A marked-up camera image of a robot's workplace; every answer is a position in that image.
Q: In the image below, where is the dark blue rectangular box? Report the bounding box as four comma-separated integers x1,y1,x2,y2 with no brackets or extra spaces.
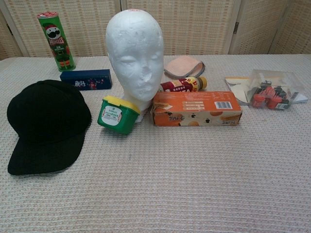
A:
59,69,113,91

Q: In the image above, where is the beige waffle-weave tablecloth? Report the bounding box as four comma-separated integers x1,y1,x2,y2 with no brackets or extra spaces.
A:
0,54,311,233

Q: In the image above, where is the black baseball cap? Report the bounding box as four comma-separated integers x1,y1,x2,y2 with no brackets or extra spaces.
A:
6,79,92,176

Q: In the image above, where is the white foam mannequin head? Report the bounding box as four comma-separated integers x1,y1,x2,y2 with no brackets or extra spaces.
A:
105,9,165,123

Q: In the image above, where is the green Pringles can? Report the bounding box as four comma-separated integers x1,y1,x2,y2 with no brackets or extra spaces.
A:
36,11,77,73

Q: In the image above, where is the white notepad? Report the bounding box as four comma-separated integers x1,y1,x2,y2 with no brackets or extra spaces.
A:
225,76,308,105

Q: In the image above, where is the woven folding screen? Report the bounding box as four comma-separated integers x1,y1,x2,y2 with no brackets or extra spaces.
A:
0,0,311,61

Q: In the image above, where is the red-labelled bottle with brown cap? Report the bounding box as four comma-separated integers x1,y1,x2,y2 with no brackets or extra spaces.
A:
159,76,208,93

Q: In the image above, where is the orange biscuit box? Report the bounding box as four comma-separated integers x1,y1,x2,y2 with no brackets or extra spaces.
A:
150,91,243,127

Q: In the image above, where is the clear bag of red clips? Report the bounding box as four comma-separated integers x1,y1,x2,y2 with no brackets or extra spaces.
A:
244,69,306,111

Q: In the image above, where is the green tub with yellow lid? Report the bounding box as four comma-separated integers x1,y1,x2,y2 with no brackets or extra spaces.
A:
97,95,141,135

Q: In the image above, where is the pink cloth with grey trim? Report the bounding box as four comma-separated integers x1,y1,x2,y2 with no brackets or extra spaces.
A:
163,57,206,80

